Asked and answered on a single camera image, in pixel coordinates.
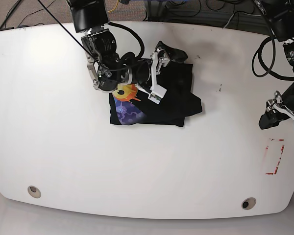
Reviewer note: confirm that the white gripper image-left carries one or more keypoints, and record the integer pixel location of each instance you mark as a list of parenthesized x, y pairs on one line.
[(145, 71)]

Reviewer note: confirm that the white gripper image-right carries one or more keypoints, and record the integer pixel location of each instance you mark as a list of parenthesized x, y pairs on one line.
[(278, 109)]

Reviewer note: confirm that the black t-shirt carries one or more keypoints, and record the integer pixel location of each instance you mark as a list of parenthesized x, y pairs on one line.
[(129, 105)]

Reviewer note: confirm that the red tape rectangle marking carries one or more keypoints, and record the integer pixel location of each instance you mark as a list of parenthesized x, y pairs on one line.
[(273, 155)]

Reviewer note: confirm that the wrist camera board image-left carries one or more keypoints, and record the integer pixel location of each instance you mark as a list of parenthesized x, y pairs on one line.
[(154, 98)]

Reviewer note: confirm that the right table cable grommet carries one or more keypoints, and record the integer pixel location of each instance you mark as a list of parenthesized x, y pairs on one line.
[(248, 203)]

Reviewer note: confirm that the table cable grommet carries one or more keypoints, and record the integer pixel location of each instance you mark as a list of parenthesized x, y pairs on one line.
[(248, 203), (34, 192)]

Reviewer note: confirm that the left table cable grommet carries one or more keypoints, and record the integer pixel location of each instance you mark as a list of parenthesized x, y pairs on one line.
[(34, 192)]

